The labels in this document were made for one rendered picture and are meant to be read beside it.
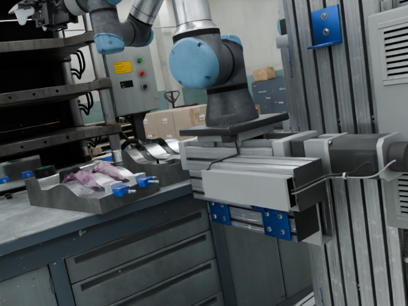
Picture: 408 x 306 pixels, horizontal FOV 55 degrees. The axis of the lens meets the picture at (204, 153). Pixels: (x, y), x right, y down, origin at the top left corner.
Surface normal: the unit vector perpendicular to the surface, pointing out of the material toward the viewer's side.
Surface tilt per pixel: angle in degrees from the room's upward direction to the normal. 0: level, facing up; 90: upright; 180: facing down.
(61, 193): 90
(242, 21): 90
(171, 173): 90
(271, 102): 90
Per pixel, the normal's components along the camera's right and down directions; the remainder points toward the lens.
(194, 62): -0.40, 0.34
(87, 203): -0.63, 0.23
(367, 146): -0.67, -0.53
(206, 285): 0.54, 0.04
